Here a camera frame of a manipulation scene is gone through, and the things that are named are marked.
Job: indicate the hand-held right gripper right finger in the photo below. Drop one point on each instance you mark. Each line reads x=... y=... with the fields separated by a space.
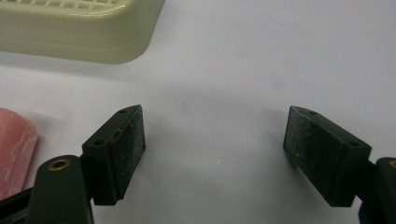
x=323 y=155

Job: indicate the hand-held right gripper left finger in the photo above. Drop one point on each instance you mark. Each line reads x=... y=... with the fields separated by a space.
x=115 y=158

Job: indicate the pink sponge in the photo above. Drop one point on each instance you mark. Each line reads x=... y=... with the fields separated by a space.
x=14 y=149

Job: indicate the pale green plastic soap dish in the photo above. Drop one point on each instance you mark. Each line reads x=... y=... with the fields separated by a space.
x=74 y=29

